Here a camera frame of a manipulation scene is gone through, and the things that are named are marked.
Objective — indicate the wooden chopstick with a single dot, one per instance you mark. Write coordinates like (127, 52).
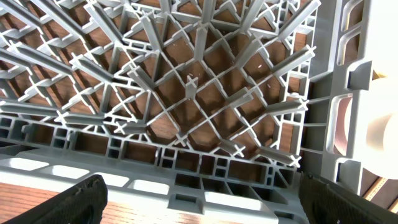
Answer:
(394, 207)
(375, 188)

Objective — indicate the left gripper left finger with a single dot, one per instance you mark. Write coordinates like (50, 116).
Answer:
(82, 203)

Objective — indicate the lower wooden chopstick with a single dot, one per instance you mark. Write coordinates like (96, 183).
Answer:
(394, 207)

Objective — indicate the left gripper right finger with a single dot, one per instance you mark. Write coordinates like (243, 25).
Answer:
(323, 201)

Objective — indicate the grey plastic dishwasher rack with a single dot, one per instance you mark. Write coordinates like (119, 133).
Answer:
(213, 108)

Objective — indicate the upper wooden chopstick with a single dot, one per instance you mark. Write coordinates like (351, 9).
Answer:
(375, 188)

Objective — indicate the white bowl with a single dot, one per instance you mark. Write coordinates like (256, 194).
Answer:
(379, 154)

